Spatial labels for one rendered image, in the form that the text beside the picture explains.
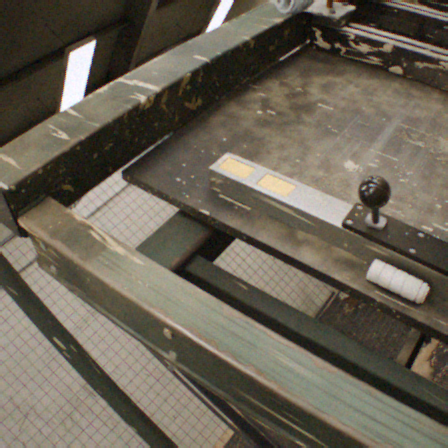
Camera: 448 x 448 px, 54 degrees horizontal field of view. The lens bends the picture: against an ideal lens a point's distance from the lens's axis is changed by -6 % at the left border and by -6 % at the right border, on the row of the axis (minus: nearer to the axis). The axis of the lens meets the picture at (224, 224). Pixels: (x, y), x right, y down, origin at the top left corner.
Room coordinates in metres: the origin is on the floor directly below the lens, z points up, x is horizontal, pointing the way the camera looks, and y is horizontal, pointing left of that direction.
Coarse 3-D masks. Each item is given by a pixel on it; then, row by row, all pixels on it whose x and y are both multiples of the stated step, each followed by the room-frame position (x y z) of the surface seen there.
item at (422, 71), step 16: (272, 0) 1.07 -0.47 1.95; (320, 0) 1.07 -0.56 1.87; (320, 16) 1.04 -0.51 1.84; (336, 16) 0.99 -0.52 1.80; (320, 32) 1.06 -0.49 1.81; (336, 32) 1.04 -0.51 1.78; (352, 32) 1.02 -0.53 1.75; (368, 32) 1.03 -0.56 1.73; (384, 32) 1.02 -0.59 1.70; (320, 48) 1.09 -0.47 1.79; (336, 48) 1.07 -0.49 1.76; (352, 48) 1.04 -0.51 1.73; (368, 48) 1.02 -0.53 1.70; (384, 48) 0.99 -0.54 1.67; (400, 48) 0.97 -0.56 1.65; (416, 48) 0.96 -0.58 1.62; (432, 48) 0.96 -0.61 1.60; (368, 64) 1.04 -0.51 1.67; (384, 64) 1.02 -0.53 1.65; (400, 64) 0.99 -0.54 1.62; (416, 64) 0.97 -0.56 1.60; (432, 64) 0.94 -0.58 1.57; (416, 80) 0.99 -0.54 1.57; (432, 80) 0.97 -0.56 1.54
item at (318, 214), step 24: (216, 168) 0.70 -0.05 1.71; (264, 168) 0.70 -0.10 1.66; (240, 192) 0.69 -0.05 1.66; (264, 192) 0.66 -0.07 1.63; (312, 192) 0.66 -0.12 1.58; (288, 216) 0.66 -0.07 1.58; (312, 216) 0.63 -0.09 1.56; (336, 216) 0.63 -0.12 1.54; (336, 240) 0.63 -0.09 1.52; (360, 240) 0.60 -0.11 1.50; (408, 264) 0.57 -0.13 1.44; (432, 288) 0.57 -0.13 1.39
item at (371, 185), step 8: (376, 176) 0.50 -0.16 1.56; (360, 184) 0.51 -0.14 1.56; (368, 184) 0.49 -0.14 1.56; (376, 184) 0.49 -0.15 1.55; (384, 184) 0.49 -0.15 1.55; (360, 192) 0.50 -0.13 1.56; (368, 192) 0.49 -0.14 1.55; (376, 192) 0.49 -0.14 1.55; (384, 192) 0.49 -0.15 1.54; (360, 200) 0.51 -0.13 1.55; (368, 200) 0.50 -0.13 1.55; (376, 200) 0.49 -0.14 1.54; (384, 200) 0.49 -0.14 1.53; (376, 208) 0.50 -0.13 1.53; (368, 216) 0.60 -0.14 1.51; (376, 216) 0.56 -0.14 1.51; (368, 224) 0.60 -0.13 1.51; (376, 224) 0.59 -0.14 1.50; (384, 224) 0.59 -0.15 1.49
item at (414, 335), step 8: (408, 336) 1.84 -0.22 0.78; (416, 336) 1.79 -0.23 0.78; (424, 336) 1.88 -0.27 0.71; (408, 344) 1.79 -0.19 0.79; (416, 344) 1.74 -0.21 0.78; (400, 352) 1.79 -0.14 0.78; (408, 352) 1.74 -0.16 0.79; (416, 352) 1.82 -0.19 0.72; (400, 360) 1.74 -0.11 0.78; (408, 360) 1.70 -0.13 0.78
